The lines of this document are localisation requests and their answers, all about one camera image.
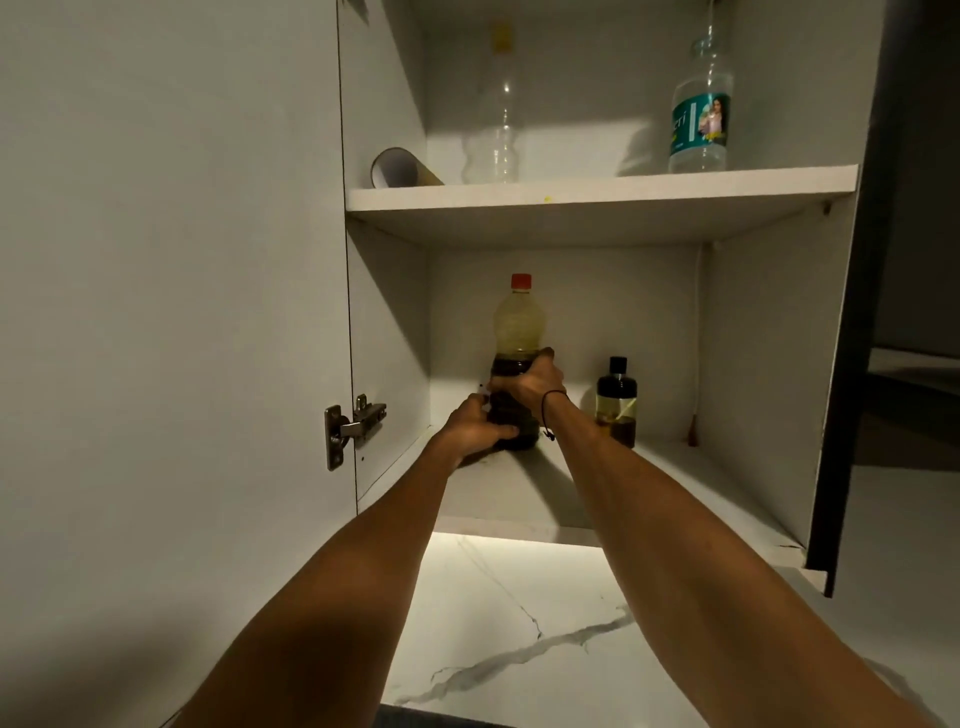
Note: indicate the white wall cabinet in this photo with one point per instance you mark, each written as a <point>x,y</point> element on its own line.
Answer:
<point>600,277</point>

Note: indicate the dark cabinet door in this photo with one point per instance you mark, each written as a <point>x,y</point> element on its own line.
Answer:
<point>847,300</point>

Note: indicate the clear bottle with teal label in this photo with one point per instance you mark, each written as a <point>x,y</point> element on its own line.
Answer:
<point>700,105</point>

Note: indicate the white cabinet door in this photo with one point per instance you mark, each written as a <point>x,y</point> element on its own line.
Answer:
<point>176,330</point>

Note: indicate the person's left forearm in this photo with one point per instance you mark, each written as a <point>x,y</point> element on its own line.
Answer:
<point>330,592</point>

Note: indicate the person's left hand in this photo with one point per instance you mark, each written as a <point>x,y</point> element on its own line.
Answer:
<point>469,429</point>

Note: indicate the person's right hand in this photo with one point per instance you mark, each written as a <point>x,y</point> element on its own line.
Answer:
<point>531,382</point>

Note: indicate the white cabinet shelf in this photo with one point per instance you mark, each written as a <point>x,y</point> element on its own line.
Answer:
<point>600,201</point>

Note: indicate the large red-capped oil bottle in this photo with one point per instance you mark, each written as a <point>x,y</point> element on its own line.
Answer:
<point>517,360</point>

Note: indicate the metal cabinet hinge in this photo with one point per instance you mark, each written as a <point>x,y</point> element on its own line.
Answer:
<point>351,427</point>

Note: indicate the person's left thumb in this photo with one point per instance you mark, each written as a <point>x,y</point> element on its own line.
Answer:
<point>501,430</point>

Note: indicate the rolled paper tube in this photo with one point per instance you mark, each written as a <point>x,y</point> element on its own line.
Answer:
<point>401,169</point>

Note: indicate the clear empty yellow-capped bottle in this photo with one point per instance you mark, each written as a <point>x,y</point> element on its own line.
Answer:
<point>501,105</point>

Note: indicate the person's right fingers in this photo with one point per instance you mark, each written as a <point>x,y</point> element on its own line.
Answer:
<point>529,366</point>

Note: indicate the person's right forearm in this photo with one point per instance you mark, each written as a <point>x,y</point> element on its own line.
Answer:
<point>712,577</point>

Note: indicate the black wrist thread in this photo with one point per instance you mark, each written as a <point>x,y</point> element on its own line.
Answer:
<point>550,409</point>

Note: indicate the small black-capped oil bottle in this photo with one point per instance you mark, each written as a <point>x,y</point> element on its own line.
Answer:
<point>616,401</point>

